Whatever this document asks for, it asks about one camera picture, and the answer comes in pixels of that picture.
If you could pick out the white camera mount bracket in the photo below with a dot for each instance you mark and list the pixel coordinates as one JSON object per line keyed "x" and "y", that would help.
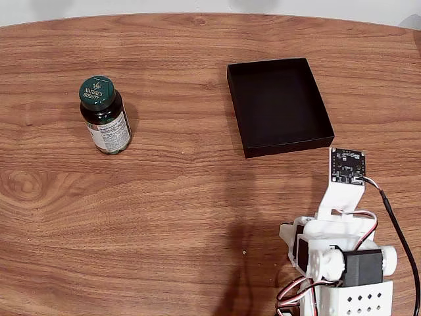
{"x": 340, "y": 199}

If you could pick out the camera circuit board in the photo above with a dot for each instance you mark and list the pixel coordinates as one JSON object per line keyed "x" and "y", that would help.
{"x": 348, "y": 164}

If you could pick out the shallow black box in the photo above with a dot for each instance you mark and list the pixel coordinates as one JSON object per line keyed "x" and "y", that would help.
{"x": 279, "y": 105}

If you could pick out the green-capped dark pill bottle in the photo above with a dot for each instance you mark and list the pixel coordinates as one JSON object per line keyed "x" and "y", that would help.
{"x": 104, "y": 128}

